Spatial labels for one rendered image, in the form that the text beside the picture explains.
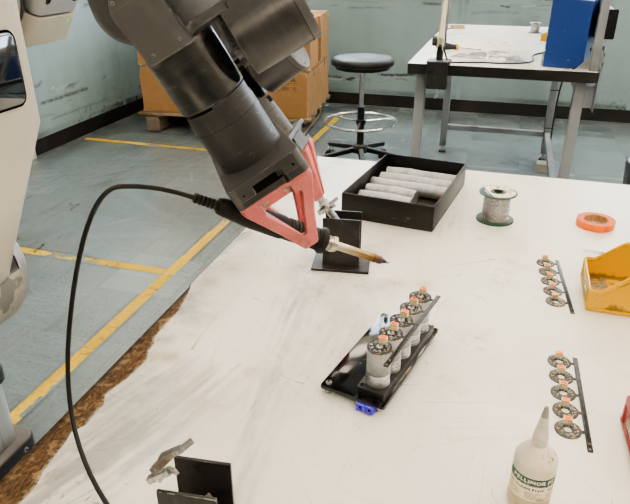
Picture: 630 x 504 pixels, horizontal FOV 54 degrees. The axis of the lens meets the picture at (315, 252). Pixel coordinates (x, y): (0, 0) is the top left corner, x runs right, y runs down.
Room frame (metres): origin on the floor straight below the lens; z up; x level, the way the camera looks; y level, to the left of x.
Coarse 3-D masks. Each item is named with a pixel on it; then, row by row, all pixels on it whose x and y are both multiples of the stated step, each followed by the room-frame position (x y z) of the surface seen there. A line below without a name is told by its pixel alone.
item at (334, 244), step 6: (330, 240) 0.51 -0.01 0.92; (336, 240) 0.52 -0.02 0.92; (330, 246) 0.51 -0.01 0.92; (336, 246) 0.51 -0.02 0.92; (342, 246) 0.52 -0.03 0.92; (348, 246) 0.52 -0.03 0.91; (348, 252) 0.52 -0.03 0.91; (354, 252) 0.52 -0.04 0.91; (360, 252) 0.52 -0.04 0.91; (366, 252) 0.53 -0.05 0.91; (366, 258) 0.52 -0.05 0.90; (372, 258) 0.53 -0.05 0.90; (378, 258) 0.53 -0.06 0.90
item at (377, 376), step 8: (368, 352) 0.50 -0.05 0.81; (368, 360) 0.50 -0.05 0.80; (376, 360) 0.50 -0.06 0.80; (384, 360) 0.50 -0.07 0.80; (368, 368) 0.50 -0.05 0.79; (376, 368) 0.50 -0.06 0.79; (384, 368) 0.50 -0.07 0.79; (368, 376) 0.50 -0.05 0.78; (376, 376) 0.49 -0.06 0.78; (384, 376) 0.50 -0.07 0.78; (368, 384) 0.50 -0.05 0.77; (376, 384) 0.49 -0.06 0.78; (384, 384) 0.50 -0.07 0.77
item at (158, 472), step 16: (176, 448) 0.35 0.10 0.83; (160, 464) 0.35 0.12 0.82; (176, 464) 0.36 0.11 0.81; (192, 464) 0.35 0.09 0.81; (208, 464) 0.35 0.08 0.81; (224, 464) 0.35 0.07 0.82; (160, 480) 0.33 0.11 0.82; (192, 480) 0.35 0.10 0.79; (208, 480) 0.35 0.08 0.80; (224, 480) 0.35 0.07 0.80; (160, 496) 0.32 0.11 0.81; (176, 496) 0.32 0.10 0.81; (192, 496) 0.32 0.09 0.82; (208, 496) 0.32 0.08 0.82; (224, 496) 0.35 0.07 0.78
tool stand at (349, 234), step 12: (348, 216) 0.82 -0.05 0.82; (360, 216) 0.82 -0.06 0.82; (336, 228) 0.79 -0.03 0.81; (348, 228) 0.79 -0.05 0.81; (360, 228) 0.82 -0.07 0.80; (348, 240) 0.79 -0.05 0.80; (360, 240) 0.82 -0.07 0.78; (324, 252) 0.79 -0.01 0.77; (336, 252) 0.79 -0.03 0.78; (312, 264) 0.79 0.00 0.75; (324, 264) 0.79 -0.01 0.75; (336, 264) 0.79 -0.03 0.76; (348, 264) 0.79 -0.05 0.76; (360, 264) 0.79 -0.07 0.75
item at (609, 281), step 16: (608, 256) 0.76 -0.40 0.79; (624, 256) 0.75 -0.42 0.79; (592, 272) 0.76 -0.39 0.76; (608, 272) 0.75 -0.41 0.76; (624, 272) 0.75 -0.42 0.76; (592, 288) 0.72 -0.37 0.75; (608, 288) 0.67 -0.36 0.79; (624, 288) 0.66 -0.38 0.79; (592, 304) 0.67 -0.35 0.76; (608, 304) 0.67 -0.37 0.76; (624, 304) 0.66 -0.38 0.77
